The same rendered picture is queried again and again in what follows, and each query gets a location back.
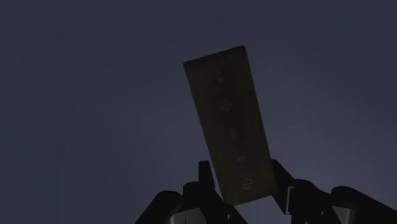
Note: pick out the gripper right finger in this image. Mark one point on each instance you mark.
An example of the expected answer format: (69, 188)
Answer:
(310, 198)

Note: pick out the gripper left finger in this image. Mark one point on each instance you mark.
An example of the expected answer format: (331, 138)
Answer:
(198, 198)

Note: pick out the dark remote control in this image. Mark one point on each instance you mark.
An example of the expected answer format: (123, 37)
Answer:
(229, 124)

